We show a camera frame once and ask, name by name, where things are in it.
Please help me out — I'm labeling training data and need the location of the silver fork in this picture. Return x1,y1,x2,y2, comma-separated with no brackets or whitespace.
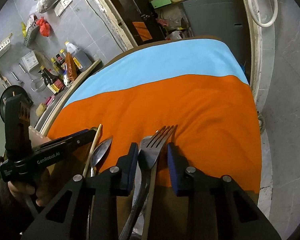
138,125,177,239
119,136,151,239

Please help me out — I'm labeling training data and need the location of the silver plain spoon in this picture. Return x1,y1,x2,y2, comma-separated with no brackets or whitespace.
90,136,113,177

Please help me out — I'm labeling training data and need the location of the wooden chopstick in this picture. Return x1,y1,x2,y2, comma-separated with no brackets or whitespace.
82,124,102,177

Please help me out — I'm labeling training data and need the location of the person's left hand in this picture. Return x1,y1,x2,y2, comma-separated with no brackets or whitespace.
7,126,56,207

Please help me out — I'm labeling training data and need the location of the yellow sponge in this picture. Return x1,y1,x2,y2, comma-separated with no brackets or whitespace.
36,103,47,117

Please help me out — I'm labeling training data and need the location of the black round pan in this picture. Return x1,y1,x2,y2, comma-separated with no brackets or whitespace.
0,85,33,122

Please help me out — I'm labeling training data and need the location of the dark soy sauce bottle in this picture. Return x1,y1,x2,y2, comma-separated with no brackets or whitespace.
40,66,65,95

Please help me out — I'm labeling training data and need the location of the white tissue box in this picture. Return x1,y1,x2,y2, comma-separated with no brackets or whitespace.
21,50,42,72

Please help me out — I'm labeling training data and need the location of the orange snack bag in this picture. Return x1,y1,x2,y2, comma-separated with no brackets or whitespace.
65,52,77,81

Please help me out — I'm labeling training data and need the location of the large oil jug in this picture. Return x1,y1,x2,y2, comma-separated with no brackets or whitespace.
65,41,92,72

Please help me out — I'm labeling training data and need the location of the colourful striped table cloth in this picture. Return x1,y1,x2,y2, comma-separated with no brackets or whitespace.
46,36,263,240

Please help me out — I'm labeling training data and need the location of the red plastic bag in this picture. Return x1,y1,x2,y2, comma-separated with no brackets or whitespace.
36,17,51,37

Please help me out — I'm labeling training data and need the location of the grey cabinet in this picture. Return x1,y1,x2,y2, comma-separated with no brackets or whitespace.
183,0,250,62

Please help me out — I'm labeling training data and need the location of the green box on shelf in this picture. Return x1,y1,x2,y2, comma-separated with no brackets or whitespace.
151,0,172,9

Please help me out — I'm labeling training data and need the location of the wire strainer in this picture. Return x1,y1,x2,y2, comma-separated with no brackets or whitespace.
18,63,46,92

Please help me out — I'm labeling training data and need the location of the white wall basket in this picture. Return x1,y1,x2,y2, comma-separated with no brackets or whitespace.
0,33,13,58

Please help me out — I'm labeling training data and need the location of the white wall socket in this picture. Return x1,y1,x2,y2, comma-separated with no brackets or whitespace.
54,0,72,17

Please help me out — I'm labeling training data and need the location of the white hose loop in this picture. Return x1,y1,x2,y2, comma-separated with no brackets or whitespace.
246,0,279,28

